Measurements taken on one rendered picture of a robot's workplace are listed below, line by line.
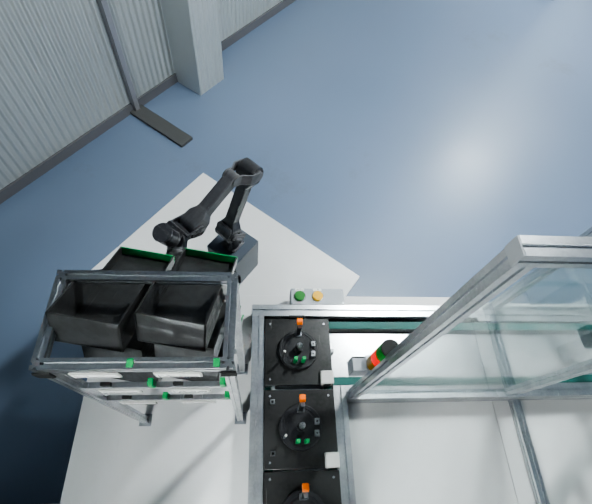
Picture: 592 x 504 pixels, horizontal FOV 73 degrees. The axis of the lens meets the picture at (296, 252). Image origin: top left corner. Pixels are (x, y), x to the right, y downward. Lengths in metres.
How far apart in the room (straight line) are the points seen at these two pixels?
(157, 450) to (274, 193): 2.00
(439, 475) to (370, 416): 0.29
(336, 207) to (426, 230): 0.69
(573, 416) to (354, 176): 2.11
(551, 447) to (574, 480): 0.12
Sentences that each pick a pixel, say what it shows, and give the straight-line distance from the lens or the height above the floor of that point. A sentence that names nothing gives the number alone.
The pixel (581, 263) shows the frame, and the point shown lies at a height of 1.97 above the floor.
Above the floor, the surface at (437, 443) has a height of 0.86.
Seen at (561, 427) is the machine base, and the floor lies 0.86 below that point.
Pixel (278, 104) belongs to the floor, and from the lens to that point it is 3.69.
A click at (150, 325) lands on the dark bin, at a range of 0.78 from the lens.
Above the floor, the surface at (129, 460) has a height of 0.86.
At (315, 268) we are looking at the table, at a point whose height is 0.86.
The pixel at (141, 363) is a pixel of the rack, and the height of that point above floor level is 1.66.
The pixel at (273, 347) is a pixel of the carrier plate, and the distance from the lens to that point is 1.47.
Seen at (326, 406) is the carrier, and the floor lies 0.97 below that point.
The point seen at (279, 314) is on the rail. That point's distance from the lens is 1.52.
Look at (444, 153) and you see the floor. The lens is 3.67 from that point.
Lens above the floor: 2.39
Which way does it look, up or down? 60 degrees down
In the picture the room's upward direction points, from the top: 11 degrees clockwise
